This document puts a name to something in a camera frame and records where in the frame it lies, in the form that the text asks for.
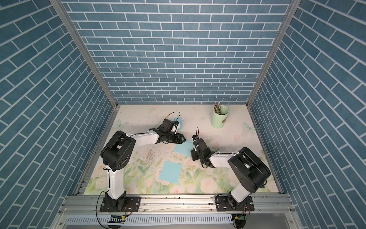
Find light blue square paper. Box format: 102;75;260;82
174;117;183;127

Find light blue paper front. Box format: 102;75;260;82
159;161;183;184

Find green pen cup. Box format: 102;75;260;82
211;105;229;129

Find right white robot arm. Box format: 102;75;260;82
191;135;271;211

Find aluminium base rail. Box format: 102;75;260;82
60;193;295;215

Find coloured pencils in cup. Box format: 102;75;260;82
214;102;221;115

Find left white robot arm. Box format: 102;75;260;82
100;119;186;212

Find floral table mat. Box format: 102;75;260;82
84;104;279;195

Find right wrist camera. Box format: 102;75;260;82
192;135;199;141

